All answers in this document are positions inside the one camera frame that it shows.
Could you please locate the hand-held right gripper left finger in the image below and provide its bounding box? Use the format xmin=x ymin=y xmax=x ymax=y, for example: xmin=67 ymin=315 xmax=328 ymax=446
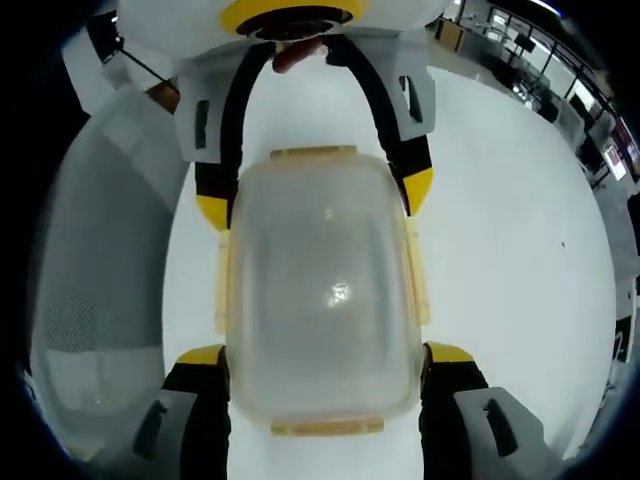
xmin=132 ymin=343 xmax=234 ymax=480

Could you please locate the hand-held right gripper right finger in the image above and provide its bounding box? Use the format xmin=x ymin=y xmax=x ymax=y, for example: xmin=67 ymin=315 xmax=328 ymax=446
xmin=419 ymin=341 xmax=551 ymax=480

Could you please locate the clear plastic buckle container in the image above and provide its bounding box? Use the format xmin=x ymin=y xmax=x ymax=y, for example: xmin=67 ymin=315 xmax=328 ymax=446
xmin=214 ymin=144 xmax=433 ymax=437

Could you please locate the person's left hand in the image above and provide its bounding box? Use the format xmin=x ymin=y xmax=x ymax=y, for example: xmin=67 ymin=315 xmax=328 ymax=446
xmin=271 ymin=40 xmax=329 ymax=75

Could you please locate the yellow cabinet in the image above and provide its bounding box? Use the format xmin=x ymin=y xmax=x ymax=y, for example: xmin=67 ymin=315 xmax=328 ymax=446
xmin=433 ymin=16 xmax=465 ymax=52

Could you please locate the grey mesh office chair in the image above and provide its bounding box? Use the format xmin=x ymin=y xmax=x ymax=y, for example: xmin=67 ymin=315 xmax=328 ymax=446
xmin=27 ymin=94 xmax=201 ymax=454

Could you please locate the thin black cable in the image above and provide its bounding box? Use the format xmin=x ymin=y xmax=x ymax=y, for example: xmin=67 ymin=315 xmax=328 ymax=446
xmin=115 ymin=45 xmax=170 ymax=82

